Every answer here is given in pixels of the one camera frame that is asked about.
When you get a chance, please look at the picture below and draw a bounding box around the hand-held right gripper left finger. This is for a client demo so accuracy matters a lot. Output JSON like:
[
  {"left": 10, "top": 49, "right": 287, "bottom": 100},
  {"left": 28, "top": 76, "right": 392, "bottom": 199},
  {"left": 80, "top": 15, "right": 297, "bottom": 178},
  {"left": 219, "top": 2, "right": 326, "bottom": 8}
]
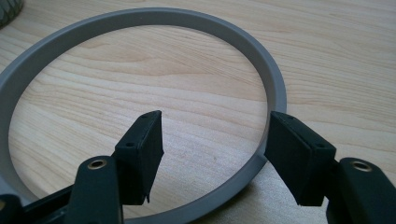
[{"left": 111, "top": 109, "right": 165, "bottom": 206}]

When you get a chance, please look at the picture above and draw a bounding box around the grey ribbed waste bin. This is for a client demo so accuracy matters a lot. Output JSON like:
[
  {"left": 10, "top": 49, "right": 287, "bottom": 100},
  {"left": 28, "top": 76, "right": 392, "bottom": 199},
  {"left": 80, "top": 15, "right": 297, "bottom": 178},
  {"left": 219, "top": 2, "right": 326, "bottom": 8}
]
[{"left": 0, "top": 0, "right": 25, "bottom": 30}]

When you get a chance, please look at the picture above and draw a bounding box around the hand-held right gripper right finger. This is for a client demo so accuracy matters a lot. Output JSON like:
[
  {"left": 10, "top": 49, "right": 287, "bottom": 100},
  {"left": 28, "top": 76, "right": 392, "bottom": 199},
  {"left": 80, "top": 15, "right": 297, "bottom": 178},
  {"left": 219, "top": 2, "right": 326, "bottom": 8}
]
[{"left": 263, "top": 110, "right": 339, "bottom": 207}]

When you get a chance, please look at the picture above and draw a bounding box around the grey bin rim ring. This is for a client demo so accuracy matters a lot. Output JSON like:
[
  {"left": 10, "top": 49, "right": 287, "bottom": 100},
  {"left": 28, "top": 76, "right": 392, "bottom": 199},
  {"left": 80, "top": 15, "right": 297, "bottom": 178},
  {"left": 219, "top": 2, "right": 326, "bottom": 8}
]
[{"left": 0, "top": 7, "right": 288, "bottom": 224}]

